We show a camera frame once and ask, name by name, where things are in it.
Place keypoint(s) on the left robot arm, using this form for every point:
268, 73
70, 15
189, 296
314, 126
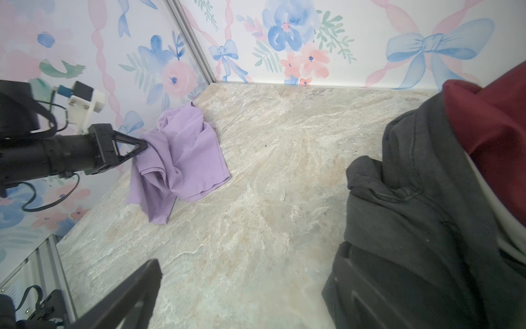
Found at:
23, 120

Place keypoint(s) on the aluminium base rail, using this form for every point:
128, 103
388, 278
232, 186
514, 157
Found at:
36, 293

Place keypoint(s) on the maroon cloth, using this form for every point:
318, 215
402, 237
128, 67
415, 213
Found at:
489, 123

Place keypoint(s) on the purple cloth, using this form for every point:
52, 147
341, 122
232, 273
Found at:
183, 161

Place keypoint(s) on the left aluminium corner post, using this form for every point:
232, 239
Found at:
183, 21

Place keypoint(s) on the dark grey cloth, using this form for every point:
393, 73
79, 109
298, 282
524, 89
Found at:
421, 228

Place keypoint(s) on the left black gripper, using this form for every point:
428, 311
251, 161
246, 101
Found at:
100, 150

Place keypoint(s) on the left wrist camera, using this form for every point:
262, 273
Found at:
82, 101

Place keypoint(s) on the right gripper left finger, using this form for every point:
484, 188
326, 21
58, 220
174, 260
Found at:
129, 305

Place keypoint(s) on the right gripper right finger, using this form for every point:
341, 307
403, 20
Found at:
353, 300

